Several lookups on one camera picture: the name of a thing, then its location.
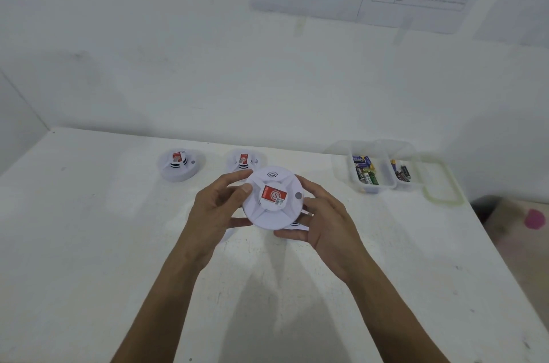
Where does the person's right forearm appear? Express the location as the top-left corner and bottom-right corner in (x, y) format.
(343, 262), (451, 363)

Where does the pile of assorted batteries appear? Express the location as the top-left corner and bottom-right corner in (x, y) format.
(352, 155), (380, 186)

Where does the cream fabric with pink dots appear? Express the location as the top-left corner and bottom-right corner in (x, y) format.
(471, 197), (549, 290)

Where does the person's right hand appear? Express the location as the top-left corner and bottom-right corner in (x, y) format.
(273, 175), (372, 284)

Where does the person's left hand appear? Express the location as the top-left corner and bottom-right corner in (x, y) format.
(180, 169), (254, 269)

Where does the clear lid with green rim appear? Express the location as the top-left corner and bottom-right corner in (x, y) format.
(422, 154), (466, 207)

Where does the person's left forearm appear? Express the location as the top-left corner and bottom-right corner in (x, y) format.
(111, 249), (202, 363)

